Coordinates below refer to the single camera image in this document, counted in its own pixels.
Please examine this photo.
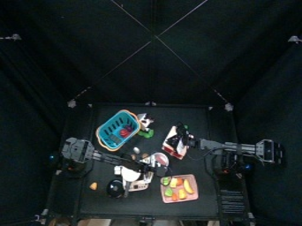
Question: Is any white and red box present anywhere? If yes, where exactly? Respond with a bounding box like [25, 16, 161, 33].
[161, 125, 190, 161]

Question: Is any white toy induction cooktop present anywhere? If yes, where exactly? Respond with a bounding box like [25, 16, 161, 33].
[125, 164, 157, 192]

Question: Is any white shallow bowl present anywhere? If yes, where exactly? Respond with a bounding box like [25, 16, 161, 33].
[121, 166, 142, 183]

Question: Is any green toy leafy vegetable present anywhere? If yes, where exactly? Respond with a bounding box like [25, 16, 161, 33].
[137, 129, 157, 139]

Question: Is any black and white toy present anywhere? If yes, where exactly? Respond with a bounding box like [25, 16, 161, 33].
[137, 112, 157, 131]

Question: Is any yellow toy banana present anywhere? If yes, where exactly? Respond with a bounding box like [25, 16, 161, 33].
[184, 179, 197, 195]

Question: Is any yellow orange toy fruit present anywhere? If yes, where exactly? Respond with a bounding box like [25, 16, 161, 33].
[177, 188, 189, 200]

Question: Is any pink food tray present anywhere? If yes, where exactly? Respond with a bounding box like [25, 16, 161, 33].
[160, 173, 200, 204]

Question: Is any teal basket with orange rim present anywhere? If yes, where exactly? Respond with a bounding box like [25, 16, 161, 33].
[95, 109, 142, 152]

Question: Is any printed label sheet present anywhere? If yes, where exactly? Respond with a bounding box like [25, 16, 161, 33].
[218, 188, 246, 216]

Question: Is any thin white frame cord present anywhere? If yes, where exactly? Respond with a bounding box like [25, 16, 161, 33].
[71, 0, 209, 102]
[110, 0, 232, 105]

